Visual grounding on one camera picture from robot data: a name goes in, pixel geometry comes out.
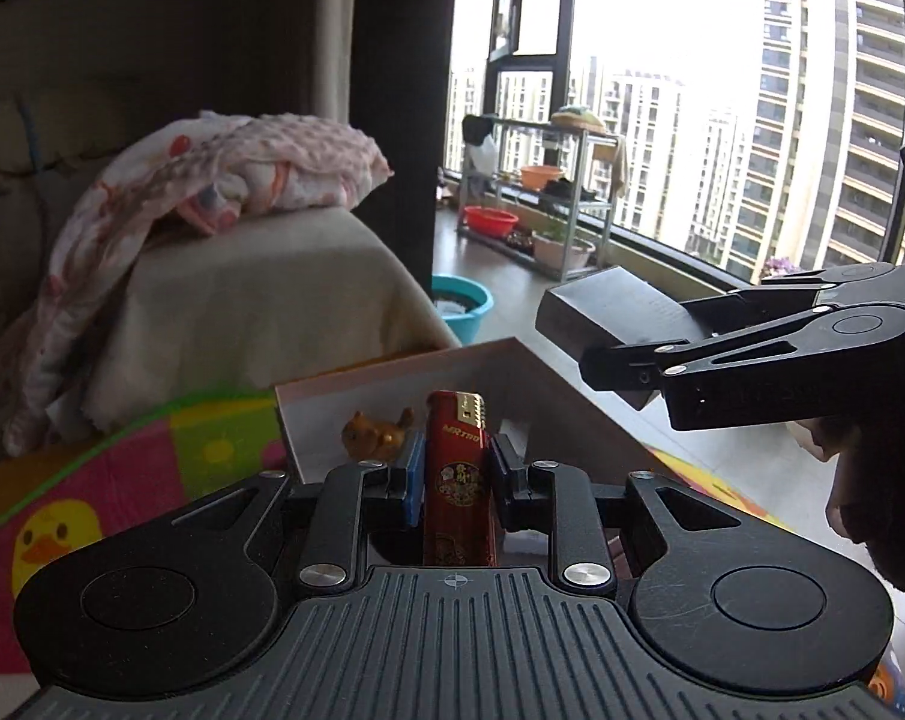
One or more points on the dark curtain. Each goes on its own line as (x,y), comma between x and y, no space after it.
(404,105)

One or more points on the red lighter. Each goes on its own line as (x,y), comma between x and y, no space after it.
(458,480)

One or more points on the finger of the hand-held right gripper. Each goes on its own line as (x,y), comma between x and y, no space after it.
(782,292)
(767,364)

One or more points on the metal balcony rack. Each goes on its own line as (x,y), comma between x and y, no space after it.
(587,187)

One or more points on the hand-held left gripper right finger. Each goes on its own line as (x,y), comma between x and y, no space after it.
(503,487)

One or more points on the plant pot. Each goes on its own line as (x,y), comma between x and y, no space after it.
(565,251)

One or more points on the red plastic basin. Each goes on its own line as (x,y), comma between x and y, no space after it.
(490,220)

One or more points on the purple flowers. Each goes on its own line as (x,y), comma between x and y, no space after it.
(782,267)

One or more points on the blue plastic basin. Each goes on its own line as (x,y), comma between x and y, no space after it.
(464,307)

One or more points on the beige covered sofa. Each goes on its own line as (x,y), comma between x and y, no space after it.
(272,300)

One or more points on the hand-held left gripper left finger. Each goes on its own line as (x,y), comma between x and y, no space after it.
(415,484)

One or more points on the person's right hand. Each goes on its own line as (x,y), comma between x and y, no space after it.
(887,502)

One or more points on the brown squirrel figurine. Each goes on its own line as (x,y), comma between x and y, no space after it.
(374,435)

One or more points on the pink cardboard box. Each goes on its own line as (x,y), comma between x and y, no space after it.
(565,397)

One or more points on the pink floral blanket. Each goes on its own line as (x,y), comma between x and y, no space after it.
(197,187)

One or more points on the orange plastic basin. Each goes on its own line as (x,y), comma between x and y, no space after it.
(541,177)

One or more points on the colourful cartoon play mat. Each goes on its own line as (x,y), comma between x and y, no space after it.
(85,525)

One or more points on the beige pillow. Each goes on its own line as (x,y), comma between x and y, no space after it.
(85,135)

